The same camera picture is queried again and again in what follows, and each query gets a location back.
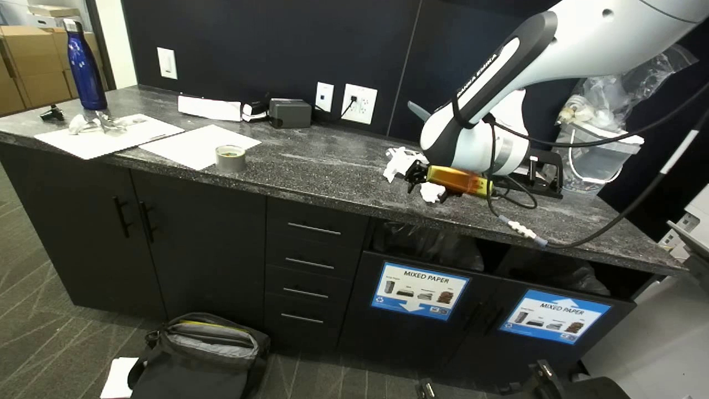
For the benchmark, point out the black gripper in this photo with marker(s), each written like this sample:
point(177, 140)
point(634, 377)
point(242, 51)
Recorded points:
point(415, 171)

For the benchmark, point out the white paper piece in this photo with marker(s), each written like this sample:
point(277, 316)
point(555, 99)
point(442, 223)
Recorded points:
point(435, 193)

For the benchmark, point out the white cloth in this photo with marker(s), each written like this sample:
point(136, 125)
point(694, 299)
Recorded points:
point(394, 160)

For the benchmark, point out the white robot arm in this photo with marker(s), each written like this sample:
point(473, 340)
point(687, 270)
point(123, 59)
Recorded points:
point(516, 80)

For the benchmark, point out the clear bin liner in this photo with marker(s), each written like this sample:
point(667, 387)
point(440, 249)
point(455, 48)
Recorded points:
point(555, 269)
point(427, 245)

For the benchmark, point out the black bin door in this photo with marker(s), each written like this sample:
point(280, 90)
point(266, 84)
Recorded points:
point(355, 324)
point(484, 356)

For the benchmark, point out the large white outlet plate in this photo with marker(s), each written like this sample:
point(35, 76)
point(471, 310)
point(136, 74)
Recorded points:
point(361, 103)

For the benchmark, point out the blue mixed paper sign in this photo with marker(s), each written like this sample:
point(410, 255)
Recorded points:
point(555, 316)
point(419, 292)

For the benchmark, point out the black drawer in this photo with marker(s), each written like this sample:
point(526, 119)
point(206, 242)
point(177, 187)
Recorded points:
point(311, 274)
point(313, 213)
point(302, 333)
point(307, 303)

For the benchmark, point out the small white outlet plate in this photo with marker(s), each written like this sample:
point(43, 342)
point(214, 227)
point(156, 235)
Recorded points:
point(323, 96)

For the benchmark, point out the black power adapter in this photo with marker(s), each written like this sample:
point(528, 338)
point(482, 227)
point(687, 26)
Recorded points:
point(289, 112)

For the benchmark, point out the clear plastic container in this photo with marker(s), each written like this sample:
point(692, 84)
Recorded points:
point(601, 159)

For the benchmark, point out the tape roll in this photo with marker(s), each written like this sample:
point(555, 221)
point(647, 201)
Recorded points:
point(230, 153)

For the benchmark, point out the clear plastic bags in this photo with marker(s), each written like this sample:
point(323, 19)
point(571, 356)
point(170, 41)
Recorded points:
point(628, 90)

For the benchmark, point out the white power strip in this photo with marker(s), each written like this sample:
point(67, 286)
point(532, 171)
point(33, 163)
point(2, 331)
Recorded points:
point(211, 109)

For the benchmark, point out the black cabinet door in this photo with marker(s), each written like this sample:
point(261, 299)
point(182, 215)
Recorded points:
point(206, 252)
point(74, 229)

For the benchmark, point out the flat white paper sheet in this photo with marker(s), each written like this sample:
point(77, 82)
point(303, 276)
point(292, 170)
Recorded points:
point(195, 147)
point(112, 136)

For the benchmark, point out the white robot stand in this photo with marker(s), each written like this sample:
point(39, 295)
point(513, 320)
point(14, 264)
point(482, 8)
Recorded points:
point(665, 333)

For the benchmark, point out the grey backpack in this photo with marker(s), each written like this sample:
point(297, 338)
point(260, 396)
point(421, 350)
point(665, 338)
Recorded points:
point(199, 357)

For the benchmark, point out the crumpled clear plastic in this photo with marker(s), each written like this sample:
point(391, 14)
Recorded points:
point(96, 122)

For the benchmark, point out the blue water bottle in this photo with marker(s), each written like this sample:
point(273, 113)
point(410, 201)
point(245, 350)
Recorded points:
point(85, 69)

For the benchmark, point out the small white paper slip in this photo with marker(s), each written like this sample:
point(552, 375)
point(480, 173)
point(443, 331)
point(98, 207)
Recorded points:
point(117, 377)

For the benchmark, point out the small black object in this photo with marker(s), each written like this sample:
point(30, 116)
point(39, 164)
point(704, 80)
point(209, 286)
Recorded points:
point(52, 113)

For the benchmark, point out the cardboard box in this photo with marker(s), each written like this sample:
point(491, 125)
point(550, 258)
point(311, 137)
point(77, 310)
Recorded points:
point(33, 67)

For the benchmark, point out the white wall switch plate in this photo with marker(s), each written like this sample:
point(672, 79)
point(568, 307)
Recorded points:
point(166, 62)

